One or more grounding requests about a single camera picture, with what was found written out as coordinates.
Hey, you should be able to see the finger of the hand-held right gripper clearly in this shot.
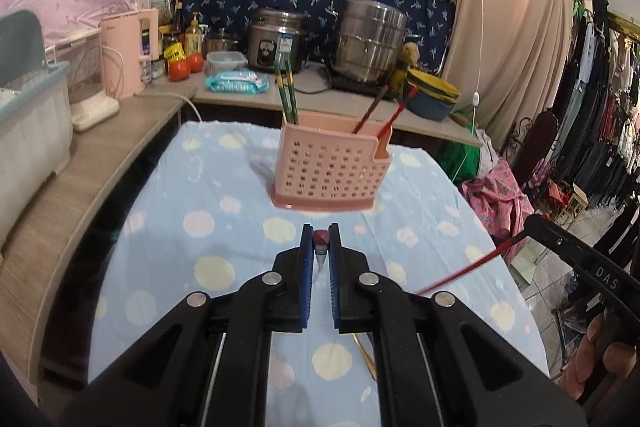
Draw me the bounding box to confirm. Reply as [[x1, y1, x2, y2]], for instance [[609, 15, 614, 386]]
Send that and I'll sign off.
[[524, 213, 592, 261]]

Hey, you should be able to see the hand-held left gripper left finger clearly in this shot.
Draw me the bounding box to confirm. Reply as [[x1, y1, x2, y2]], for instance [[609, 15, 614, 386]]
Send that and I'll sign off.
[[60, 223, 316, 427]]

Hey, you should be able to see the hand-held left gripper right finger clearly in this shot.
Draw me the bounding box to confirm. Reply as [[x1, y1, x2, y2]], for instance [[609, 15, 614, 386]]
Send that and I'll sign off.
[[327, 223, 586, 427]]

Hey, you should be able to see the dark brown chopstick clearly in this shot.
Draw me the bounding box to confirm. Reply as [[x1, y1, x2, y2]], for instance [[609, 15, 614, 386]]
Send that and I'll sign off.
[[312, 230, 330, 265], [354, 87, 391, 134]]

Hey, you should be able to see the gold metal spoon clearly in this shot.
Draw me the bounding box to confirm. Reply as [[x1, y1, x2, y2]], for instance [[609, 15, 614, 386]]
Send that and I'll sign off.
[[350, 333, 378, 380]]

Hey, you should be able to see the red chopstick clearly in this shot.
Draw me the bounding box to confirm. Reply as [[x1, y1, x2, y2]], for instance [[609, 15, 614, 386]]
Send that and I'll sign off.
[[377, 86, 420, 140], [412, 234, 528, 297]]

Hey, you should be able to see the pink perforated utensil holder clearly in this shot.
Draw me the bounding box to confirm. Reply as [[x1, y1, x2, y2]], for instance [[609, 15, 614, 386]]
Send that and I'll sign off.
[[270, 114, 393, 210]]

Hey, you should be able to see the green chopstick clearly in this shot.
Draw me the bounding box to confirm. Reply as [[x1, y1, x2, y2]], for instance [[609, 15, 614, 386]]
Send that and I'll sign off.
[[286, 59, 300, 126], [272, 59, 292, 126]]

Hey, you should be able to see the person's right hand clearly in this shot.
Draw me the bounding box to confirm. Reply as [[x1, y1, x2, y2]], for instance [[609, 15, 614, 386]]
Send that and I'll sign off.
[[562, 314, 633, 400]]

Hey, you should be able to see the cream wooden stool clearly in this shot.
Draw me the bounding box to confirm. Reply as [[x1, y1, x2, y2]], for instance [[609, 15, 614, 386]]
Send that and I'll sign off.
[[552, 184, 591, 228]]

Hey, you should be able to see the pink floral garment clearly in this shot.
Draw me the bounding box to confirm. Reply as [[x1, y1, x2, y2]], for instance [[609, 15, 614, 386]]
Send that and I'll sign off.
[[460, 159, 536, 253]]

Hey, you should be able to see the dark wooden chair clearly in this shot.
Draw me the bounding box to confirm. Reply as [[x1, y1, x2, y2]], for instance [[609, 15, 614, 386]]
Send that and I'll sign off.
[[510, 112, 561, 188]]

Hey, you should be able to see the white cloth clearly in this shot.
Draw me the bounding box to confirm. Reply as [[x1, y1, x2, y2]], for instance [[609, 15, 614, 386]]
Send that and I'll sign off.
[[475, 132, 501, 172]]

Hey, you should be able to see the green bag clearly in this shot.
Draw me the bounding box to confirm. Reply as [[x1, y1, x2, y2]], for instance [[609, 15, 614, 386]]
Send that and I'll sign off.
[[435, 139, 483, 182]]

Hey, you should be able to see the row of hanging clothes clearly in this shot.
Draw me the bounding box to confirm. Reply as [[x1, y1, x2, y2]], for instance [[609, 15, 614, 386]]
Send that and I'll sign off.
[[540, 0, 640, 268]]

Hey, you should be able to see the blue dotted tablecloth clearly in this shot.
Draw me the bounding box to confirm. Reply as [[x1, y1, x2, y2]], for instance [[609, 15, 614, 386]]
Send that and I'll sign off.
[[87, 121, 551, 427]]

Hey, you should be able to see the blue bowl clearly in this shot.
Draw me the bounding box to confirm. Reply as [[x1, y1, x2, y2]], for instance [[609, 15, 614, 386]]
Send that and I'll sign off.
[[405, 84, 458, 122]]

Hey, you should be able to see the yellow bowl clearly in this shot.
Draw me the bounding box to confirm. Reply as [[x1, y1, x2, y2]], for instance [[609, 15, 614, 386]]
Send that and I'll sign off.
[[406, 68, 461, 100]]

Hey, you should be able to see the black induction cooker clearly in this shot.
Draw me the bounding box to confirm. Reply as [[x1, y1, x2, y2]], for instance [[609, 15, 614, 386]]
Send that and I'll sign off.
[[327, 74, 396, 96]]

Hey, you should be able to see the teal wet wipes pack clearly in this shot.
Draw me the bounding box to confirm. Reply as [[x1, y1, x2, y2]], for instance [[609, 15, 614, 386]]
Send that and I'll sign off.
[[206, 71, 270, 95]]

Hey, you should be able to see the clear food container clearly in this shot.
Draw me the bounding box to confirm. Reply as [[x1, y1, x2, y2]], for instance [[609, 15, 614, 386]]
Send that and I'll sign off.
[[207, 52, 248, 75]]

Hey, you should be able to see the brown plush toy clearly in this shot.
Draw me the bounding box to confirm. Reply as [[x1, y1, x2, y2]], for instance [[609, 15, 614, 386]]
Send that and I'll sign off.
[[390, 42, 421, 92]]

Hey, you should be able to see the steel rice cooker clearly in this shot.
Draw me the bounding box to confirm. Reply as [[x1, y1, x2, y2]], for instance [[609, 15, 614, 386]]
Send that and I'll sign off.
[[247, 8, 308, 75]]

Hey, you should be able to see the steel steamer pot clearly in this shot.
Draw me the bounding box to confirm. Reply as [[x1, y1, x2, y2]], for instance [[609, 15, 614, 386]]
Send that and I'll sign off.
[[332, 0, 408, 82]]

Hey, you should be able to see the wooden counter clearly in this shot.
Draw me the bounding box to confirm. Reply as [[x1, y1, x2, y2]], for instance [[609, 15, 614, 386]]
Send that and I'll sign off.
[[0, 62, 483, 388]]

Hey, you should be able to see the small pot with glass lid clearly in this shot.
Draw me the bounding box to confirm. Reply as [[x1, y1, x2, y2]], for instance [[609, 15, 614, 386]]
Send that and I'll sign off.
[[204, 29, 241, 55]]

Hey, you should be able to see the yellow oil bottle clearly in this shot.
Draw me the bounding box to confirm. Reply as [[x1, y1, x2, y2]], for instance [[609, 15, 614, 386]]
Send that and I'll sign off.
[[185, 12, 203, 56]]

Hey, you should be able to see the pink electric kettle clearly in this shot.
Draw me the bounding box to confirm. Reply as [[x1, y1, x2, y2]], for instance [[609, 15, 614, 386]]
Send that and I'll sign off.
[[98, 8, 161, 98]]

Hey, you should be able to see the white mesh appliance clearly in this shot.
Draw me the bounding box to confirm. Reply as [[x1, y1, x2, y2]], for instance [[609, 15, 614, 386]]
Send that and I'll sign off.
[[45, 29, 121, 132]]

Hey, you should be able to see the translucent plastic storage bin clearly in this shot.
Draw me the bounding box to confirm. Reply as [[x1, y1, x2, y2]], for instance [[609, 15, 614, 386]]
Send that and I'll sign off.
[[0, 9, 73, 248]]

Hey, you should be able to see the white cable with switch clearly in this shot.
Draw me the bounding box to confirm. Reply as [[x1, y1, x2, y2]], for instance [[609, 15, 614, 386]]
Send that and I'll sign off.
[[452, 0, 483, 188]]

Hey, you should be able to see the white kettle power cable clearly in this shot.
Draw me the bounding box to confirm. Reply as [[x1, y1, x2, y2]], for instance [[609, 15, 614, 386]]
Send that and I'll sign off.
[[135, 92, 203, 124]]

